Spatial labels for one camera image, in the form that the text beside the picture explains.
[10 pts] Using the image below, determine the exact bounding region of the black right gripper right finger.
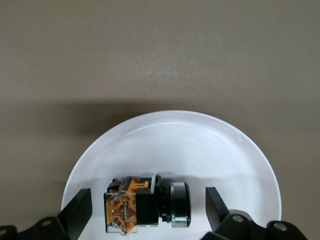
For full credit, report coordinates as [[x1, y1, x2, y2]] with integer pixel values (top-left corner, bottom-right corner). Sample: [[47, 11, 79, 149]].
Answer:
[[204, 186, 307, 240]]

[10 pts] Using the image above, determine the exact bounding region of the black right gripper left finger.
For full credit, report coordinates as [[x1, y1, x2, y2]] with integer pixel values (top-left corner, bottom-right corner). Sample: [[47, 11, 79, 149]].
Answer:
[[0, 187, 93, 240]]

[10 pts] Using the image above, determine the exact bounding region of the pink round plate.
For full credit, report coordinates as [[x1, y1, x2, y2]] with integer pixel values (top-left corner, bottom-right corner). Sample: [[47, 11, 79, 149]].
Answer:
[[60, 110, 283, 240]]

